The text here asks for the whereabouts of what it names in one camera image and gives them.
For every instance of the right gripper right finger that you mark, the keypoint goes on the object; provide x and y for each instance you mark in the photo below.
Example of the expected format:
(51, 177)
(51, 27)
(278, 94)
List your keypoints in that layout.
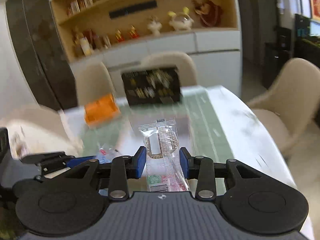
(206, 171)

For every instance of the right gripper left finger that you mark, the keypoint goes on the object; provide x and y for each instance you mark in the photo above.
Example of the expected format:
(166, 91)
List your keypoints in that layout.
(83, 181)

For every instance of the clear snack bar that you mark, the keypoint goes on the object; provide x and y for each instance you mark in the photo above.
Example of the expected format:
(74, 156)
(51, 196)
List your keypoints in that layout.
(163, 170)

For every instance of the green checkered table mat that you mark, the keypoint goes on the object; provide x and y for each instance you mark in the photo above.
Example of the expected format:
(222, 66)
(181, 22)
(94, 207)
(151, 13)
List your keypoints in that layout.
(198, 127)

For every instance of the orange packet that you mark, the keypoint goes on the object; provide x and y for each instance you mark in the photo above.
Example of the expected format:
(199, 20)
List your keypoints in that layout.
(102, 110)

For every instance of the black plum gift bag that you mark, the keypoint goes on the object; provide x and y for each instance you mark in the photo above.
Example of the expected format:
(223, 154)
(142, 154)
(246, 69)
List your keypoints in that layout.
(160, 85)

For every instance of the beige chair left side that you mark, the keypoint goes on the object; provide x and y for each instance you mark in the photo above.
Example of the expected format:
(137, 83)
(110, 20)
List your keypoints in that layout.
(92, 83)

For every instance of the beige chair right side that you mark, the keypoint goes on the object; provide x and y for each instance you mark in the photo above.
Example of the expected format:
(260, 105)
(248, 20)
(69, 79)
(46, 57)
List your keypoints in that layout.
(291, 102)

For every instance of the white teapot figurine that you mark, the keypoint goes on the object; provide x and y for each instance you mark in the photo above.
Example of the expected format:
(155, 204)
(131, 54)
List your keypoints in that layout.
(181, 20)

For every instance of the wooden wall shelf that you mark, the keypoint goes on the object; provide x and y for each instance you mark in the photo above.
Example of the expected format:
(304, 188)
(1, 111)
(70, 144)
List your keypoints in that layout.
(125, 31)

